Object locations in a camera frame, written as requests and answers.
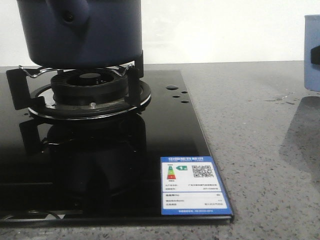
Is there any dark blue cooking pot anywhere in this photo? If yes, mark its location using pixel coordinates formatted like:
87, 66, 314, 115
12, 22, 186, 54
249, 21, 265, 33
17, 0, 143, 69

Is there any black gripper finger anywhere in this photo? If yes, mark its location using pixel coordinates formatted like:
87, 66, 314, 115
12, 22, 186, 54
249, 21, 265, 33
310, 45, 320, 65

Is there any light blue plastic cup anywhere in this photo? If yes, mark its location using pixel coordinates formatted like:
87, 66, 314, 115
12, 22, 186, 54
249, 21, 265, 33
304, 14, 320, 92

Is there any black gas burner head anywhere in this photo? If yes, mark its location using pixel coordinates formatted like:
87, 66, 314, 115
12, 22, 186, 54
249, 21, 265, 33
50, 69, 128, 106

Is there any blue energy label sticker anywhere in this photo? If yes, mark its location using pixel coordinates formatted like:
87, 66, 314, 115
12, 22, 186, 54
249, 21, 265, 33
160, 156, 233, 217

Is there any black glass gas stove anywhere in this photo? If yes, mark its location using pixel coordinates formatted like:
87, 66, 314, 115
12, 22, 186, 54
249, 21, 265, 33
0, 70, 234, 227

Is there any black pot support grate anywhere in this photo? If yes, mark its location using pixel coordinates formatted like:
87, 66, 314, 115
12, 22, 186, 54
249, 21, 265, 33
6, 55, 151, 121

